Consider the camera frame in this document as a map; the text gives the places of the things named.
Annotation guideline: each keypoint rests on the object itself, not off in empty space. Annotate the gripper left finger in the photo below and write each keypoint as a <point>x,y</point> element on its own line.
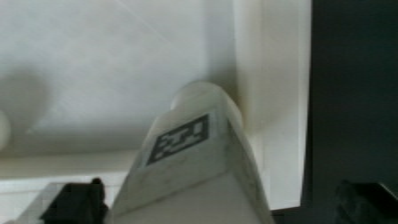
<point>78,207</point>

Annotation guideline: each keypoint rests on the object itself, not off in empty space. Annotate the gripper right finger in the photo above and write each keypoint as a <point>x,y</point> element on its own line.
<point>366,203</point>

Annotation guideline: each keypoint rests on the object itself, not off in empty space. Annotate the white table leg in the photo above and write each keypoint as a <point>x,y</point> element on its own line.
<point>192,184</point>

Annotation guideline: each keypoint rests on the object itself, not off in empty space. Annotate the white square tabletop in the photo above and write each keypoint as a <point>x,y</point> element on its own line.
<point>97,58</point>

